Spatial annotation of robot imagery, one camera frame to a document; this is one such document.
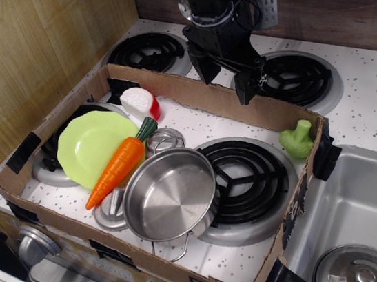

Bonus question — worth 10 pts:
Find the silver sink basin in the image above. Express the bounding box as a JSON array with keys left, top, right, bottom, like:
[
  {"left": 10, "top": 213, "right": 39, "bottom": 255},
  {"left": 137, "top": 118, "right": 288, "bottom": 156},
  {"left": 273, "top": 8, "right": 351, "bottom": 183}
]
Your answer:
[{"left": 284, "top": 145, "right": 377, "bottom": 282}]

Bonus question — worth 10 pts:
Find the green toy broccoli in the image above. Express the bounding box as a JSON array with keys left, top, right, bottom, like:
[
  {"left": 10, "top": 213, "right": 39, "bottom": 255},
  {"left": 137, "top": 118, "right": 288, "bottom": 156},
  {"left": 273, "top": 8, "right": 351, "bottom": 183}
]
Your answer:
[{"left": 278, "top": 119, "right": 314, "bottom": 159}]

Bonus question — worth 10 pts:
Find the brown cardboard fence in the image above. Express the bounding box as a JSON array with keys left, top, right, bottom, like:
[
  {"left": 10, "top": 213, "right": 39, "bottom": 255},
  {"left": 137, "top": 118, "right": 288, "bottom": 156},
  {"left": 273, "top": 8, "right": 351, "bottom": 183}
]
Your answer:
[{"left": 0, "top": 64, "right": 340, "bottom": 282}]

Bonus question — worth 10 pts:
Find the back right stove burner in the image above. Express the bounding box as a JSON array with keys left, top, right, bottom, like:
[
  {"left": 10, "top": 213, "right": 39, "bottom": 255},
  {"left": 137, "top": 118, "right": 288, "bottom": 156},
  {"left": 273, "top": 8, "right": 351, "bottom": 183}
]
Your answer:
[{"left": 226, "top": 43, "right": 348, "bottom": 128}]

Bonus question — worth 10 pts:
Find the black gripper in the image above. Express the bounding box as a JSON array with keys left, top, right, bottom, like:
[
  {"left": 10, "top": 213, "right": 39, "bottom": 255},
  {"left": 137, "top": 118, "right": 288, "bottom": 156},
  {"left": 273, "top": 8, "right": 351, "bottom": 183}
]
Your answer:
[{"left": 183, "top": 10, "right": 267, "bottom": 105}]

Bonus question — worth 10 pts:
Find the stove burner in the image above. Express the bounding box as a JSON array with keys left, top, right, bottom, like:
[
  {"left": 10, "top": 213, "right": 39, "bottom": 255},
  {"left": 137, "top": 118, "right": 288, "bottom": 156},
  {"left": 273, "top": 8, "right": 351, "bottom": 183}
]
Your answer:
[
  {"left": 197, "top": 137, "right": 298, "bottom": 247},
  {"left": 101, "top": 32, "right": 192, "bottom": 77},
  {"left": 226, "top": 43, "right": 348, "bottom": 128},
  {"left": 32, "top": 102, "right": 128, "bottom": 188}
]

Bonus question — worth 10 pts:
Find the stainless steel pot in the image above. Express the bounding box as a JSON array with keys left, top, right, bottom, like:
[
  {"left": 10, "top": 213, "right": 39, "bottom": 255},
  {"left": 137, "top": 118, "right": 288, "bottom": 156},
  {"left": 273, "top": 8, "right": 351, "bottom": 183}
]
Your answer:
[{"left": 114, "top": 131, "right": 228, "bottom": 268}]

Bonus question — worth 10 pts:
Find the front left stove burner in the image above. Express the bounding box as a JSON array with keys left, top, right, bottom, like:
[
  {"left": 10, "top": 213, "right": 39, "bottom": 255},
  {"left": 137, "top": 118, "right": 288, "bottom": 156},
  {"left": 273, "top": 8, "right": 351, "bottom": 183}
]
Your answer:
[{"left": 32, "top": 102, "right": 128, "bottom": 188}]

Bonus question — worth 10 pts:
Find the white and red toy cheese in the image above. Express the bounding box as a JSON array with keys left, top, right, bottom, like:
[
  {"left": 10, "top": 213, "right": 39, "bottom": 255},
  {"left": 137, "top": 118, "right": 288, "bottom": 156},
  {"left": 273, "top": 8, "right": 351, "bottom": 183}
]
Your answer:
[{"left": 120, "top": 87, "right": 161, "bottom": 121}]

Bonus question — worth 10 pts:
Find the steel pot lid in sink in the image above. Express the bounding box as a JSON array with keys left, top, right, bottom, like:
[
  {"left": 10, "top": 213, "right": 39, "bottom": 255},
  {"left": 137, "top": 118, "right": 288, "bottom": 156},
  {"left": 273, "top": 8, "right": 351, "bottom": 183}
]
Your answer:
[{"left": 312, "top": 244, "right": 377, "bottom": 282}]

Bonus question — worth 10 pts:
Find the hanging metal spatula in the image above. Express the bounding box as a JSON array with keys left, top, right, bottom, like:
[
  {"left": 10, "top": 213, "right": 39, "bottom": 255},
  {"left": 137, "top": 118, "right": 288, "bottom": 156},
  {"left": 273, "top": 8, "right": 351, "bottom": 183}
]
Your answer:
[{"left": 254, "top": 0, "right": 278, "bottom": 30}]

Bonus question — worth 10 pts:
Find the orange toy carrot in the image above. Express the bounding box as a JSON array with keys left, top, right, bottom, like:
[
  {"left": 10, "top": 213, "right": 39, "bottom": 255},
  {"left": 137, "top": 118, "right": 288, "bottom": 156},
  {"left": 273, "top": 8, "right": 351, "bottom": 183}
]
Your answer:
[{"left": 85, "top": 117, "right": 158, "bottom": 210}]

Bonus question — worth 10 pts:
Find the silver front left oven knob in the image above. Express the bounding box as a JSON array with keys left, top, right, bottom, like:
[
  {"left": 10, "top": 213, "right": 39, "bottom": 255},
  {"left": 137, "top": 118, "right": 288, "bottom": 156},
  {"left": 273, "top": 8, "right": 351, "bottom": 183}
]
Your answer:
[{"left": 18, "top": 225, "right": 61, "bottom": 267}]

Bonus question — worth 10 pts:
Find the back left stove burner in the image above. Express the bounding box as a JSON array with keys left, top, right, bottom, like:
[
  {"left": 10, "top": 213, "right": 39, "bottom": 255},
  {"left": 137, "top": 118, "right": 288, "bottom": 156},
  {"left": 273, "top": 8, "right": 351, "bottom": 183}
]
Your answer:
[{"left": 101, "top": 32, "right": 192, "bottom": 77}]

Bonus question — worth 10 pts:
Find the silver knob near pot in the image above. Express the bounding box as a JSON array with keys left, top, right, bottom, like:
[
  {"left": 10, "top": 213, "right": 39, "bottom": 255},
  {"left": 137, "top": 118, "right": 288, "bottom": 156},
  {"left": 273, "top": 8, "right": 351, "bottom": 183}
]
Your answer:
[{"left": 93, "top": 187, "right": 128, "bottom": 231}]

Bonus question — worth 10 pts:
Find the hanging metal slotted spoon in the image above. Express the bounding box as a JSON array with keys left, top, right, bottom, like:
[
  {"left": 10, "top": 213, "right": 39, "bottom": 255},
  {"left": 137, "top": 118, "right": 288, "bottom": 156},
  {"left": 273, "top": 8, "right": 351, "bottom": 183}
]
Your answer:
[{"left": 178, "top": 0, "right": 193, "bottom": 23}]

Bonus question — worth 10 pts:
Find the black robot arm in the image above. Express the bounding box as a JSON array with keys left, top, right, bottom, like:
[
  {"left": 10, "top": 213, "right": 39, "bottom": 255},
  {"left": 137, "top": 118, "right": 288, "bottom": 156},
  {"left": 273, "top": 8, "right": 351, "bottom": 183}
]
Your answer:
[{"left": 183, "top": 0, "right": 265, "bottom": 105}]

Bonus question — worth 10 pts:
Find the light green plastic plate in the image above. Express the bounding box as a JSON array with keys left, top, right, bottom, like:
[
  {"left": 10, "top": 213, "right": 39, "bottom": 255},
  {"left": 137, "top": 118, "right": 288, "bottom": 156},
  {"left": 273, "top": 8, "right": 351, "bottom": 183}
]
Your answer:
[{"left": 57, "top": 111, "right": 138, "bottom": 190}]

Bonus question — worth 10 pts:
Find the front right stove burner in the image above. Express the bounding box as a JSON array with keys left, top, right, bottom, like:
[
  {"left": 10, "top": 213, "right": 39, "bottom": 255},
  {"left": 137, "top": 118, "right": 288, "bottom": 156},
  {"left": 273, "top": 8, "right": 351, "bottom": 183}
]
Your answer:
[{"left": 197, "top": 137, "right": 298, "bottom": 247}]

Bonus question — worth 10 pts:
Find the silver knob behind pot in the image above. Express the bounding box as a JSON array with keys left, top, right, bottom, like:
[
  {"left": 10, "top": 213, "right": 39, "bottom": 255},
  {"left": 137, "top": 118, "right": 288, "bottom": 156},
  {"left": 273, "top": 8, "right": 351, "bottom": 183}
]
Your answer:
[{"left": 145, "top": 128, "right": 185, "bottom": 158}]

